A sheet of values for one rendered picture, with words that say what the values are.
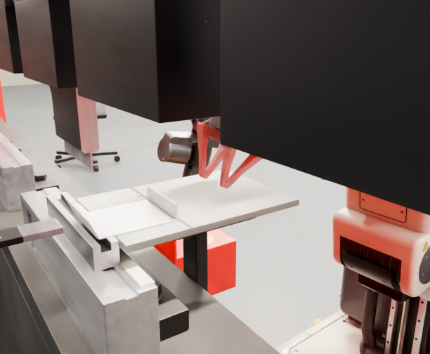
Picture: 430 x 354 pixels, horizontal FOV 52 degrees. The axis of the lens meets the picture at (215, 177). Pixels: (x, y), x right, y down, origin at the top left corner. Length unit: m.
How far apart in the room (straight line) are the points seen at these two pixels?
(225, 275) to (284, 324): 1.09
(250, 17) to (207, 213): 0.43
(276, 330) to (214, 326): 1.48
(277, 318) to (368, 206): 1.10
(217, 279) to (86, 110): 0.63
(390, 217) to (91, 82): 0.88
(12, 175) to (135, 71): 0.74
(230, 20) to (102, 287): 0.36
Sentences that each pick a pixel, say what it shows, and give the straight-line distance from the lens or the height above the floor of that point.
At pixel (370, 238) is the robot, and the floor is 0.77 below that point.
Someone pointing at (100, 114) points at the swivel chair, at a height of 0.52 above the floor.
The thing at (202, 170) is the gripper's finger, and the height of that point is 1.03.
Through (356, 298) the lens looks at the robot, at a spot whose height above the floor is 0.39.
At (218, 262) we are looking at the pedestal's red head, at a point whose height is 0.74.
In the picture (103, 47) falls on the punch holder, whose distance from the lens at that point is 0.31.
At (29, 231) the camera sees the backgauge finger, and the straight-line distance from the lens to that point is 0.56.
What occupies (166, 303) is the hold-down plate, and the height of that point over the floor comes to 0.91.
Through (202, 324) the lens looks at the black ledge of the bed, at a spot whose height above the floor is 0.87.
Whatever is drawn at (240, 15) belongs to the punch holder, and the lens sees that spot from 0.18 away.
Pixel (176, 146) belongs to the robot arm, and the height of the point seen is 0.98.
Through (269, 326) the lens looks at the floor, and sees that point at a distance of 2.08.
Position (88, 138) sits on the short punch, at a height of 1.12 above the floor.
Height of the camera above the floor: 1.22
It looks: 18 degrees down
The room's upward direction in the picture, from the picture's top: straight up
